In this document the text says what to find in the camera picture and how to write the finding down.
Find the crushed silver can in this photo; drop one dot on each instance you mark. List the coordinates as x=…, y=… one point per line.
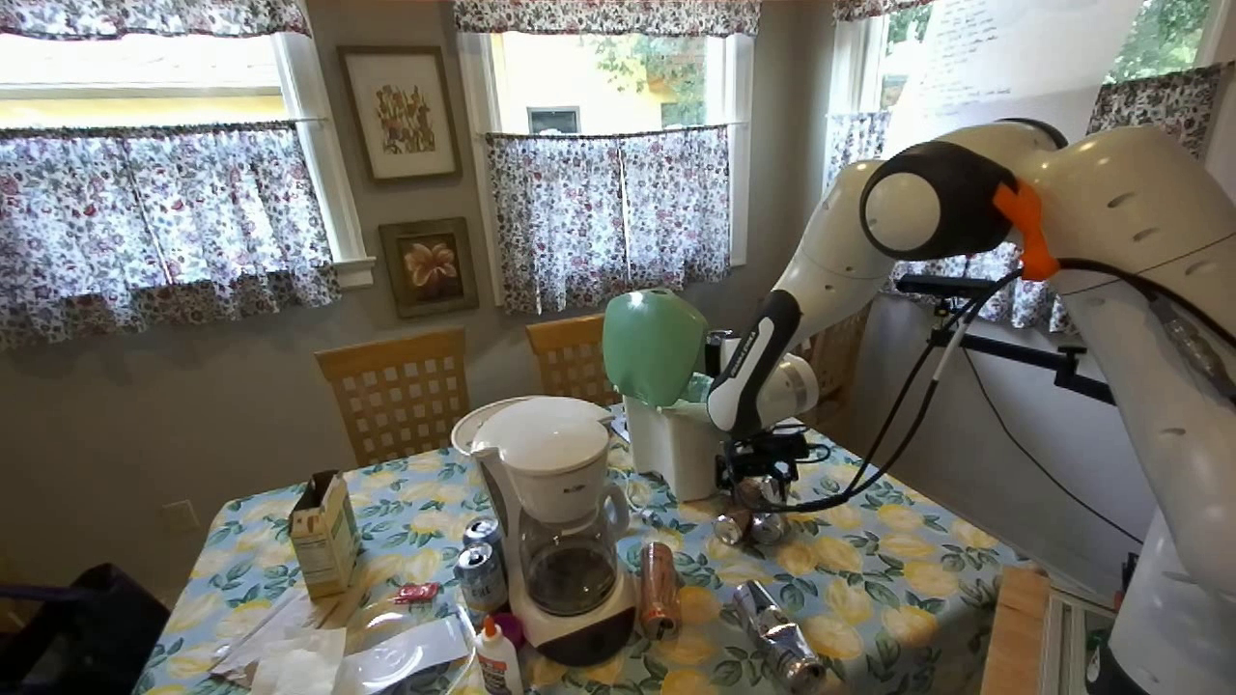
x=766, y=527

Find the clear plastic bag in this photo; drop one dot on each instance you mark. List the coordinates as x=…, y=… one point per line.
x=289, y=662

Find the black mug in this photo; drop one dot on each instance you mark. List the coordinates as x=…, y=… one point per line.
x=716, y=350

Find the black bag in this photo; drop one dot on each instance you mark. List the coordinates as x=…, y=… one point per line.
x=78, y=637

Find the small silver soda can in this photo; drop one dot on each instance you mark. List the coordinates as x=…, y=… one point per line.
x=483, y=578
x=483, y=529

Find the white framed window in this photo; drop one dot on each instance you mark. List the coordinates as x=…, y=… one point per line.
x=1159, y=31
x=618, y=77
x=130, y=77

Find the floral curtain valance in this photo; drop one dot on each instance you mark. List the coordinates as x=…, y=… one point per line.
x=157, y=17
x=604, y=13

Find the white mug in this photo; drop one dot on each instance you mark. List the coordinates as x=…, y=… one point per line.
x=676, y=451

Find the orange drink can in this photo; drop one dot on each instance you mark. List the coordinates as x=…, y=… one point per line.
x=656, y=585

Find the floral cafe curtain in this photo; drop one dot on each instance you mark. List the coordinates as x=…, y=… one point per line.
x=850, y=148
x=604, y=215
x=1159, y=111
x=157, y=216

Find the cream green carton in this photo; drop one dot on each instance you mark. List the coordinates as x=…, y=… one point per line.
x=324, y=543

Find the white coffee maker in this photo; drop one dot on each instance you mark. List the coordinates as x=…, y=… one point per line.
x=547, y=451

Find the dark framed flower picture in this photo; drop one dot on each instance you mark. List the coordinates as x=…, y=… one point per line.
x=427, y=268

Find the white wall outlet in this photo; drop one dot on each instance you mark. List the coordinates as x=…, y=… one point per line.
x=179, y=524

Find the crushed orange can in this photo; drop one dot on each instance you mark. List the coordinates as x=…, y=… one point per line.
x=727, y=518

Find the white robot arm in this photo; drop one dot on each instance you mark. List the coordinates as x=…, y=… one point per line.
x=1131, y=216

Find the white glue bottle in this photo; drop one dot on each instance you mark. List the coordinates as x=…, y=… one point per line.
x=499, y=662

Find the framed botanical picture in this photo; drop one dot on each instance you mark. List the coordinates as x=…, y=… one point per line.
x=401, y=117

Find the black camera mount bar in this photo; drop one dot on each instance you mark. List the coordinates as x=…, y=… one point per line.
x=1028, y=350

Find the white paper sheet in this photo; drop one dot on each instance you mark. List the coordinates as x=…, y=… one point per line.
x=1005, y=62

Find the wooden lattice back chair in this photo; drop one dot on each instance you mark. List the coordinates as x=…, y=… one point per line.
x=844, y=370
x=566, y=332
x=391, y=344

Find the clear round glass lid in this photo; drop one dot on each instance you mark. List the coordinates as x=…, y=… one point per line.
x=398, y=650

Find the glass coffee carafe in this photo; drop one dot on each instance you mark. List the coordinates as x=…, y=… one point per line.
x=571, y=581

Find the lemon print tablecloth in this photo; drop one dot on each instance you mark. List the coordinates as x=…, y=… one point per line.
x=888, y=581

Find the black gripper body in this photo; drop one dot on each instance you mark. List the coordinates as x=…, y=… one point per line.
x=768, y=452

